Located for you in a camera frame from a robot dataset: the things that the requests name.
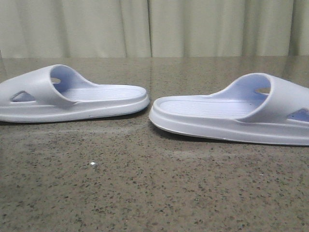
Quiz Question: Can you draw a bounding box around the light blue slipper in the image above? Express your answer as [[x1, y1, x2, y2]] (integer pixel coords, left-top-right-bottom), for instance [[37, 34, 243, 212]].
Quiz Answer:
[[149, 73, 309, 145], [0, 64, 150, 123]]

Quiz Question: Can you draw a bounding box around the beige pleated curtain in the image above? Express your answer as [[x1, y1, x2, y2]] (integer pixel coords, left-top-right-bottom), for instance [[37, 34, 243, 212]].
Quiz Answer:
[[0, 0, 309, 58]]

